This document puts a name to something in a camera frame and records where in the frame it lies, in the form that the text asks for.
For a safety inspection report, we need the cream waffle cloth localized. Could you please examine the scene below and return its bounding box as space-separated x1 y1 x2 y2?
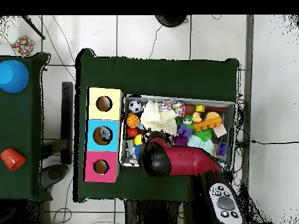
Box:
140 100 179 137

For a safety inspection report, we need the clear plastic packet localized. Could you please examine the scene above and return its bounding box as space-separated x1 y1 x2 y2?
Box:
99 127 113 142

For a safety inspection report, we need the mint green cloth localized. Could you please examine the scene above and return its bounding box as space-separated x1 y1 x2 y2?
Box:
186 134 215 155

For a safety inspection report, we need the shallow clear mesh bin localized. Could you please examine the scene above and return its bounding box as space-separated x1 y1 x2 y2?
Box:
120 94 237 173

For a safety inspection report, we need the wooden box with three holes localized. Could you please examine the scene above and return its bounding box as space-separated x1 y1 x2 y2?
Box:
84 86 124 184

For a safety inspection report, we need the small orange basketball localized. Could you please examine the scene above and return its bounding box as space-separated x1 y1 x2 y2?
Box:
126 114 141 129

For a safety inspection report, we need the small soccer ball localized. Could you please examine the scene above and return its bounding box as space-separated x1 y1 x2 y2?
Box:
128 100 143 114

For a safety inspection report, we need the colourful patterned cloth pouch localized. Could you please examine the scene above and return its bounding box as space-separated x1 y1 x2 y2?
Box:
165 99 186 117

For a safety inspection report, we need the purple toy brick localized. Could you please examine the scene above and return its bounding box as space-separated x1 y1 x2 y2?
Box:
177 124 193 139

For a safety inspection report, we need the dark green table cloth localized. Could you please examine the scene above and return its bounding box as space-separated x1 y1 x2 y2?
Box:
74 48 240 206

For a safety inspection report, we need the orange toy brick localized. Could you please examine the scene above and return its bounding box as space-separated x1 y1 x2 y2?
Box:
193 116 224 132

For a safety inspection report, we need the black round stand base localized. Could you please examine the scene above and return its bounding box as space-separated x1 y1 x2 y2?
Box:
155 15 189 28

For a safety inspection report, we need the green covered side table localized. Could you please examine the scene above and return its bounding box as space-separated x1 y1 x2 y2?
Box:
0 52 51 202

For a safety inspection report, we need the red cup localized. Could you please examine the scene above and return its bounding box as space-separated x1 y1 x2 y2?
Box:
0 148 26 172

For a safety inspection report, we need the blue bowl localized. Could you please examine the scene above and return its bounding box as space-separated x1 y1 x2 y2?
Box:
0 59 30 94

